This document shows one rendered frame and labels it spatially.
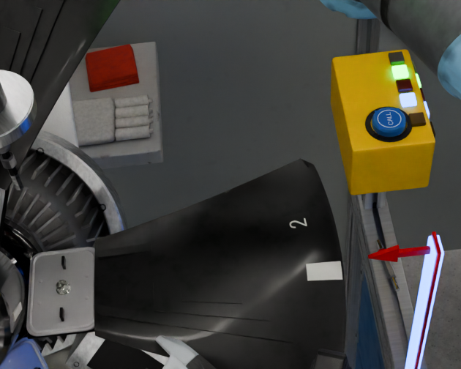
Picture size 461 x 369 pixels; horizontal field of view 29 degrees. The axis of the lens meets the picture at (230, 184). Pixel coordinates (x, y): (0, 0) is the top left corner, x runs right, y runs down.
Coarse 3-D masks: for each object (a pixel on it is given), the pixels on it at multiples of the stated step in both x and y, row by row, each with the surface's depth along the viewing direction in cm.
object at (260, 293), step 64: (256, 192) 86; (320, 192) 85; (128, 256) 85; (192, 256) 84; (256, 256) 83; (320, 256) 83; (128, 320) 81; (192, 320) 81; (256, 320) 81; (320, 320) 81
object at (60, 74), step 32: (0, 0) 77; (32, 0) 75; (64, 0) 74; (96, 0) 73; (0, 32) 77; (32, 32) 75; (64, 32) 74; (96, 32) 73; (0, 64) 77; (32, 64) 76; (64, 64) 74; (32, 128) 76; (0, 160) 78
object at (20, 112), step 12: (0, 72) 66; (12, 72) 66; (12, 84) 65; (24, 84) 65; (12, 96) 64; (24, 96) 64; (12, 108) 63; (24, 108) 63; (36, 108) 64; (0, 120) 63; (12, 120) 63; (24, 120) 63; (0, 132) 62; (12, 132) 62; (24, 132) 63; (0, 144) 62
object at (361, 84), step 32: (352, 64) 114; (384, 64) 114; (352, 96) 111; (384, 96) 111; (416, 96) 110; (352, 128) 108; (416, 128) 107; (352, 160) 107; (384, 160) 108; (416, 160) 108; (352, 192) 112
